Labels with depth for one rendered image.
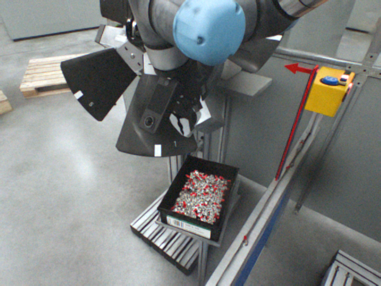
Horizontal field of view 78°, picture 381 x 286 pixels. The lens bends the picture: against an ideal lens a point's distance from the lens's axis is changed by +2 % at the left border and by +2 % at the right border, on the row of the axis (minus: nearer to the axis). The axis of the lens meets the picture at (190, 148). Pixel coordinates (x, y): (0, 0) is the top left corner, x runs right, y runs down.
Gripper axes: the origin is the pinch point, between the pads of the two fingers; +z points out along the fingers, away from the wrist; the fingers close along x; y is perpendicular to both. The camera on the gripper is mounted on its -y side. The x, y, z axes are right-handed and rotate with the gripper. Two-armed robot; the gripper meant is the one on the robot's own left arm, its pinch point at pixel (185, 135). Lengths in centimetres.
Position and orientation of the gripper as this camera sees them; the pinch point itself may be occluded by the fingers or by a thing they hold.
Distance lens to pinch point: 58.7
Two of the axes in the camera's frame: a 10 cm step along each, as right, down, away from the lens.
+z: 1.7, 5.8, 8.0
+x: -8.0, -3.9, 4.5
